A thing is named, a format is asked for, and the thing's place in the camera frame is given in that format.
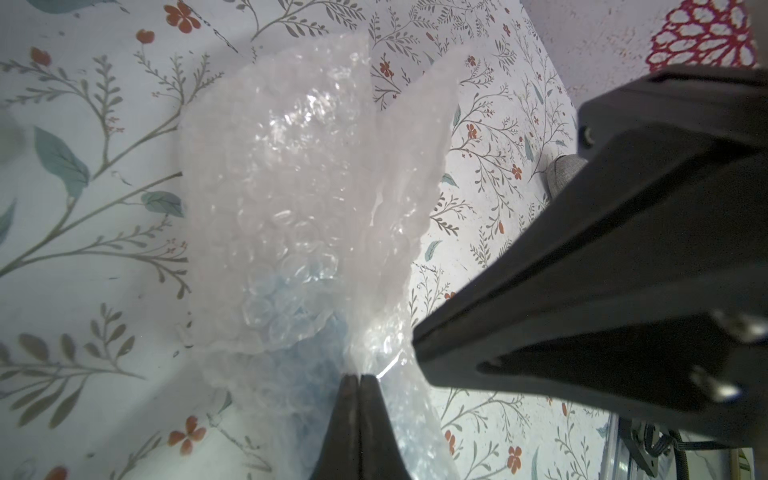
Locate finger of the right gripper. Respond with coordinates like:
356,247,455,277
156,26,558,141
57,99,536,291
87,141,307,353
413,126,767,447
577,65,767,159

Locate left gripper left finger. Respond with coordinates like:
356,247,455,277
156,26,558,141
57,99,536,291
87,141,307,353
310,375,360,480

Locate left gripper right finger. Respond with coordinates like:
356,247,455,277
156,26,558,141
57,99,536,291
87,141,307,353
358,375,411,480

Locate blue ribbed vase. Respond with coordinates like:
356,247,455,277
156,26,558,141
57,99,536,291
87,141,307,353
239,278,356,420

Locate bubble wrap sheet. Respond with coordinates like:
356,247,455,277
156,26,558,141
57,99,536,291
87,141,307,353
178,33,464,479

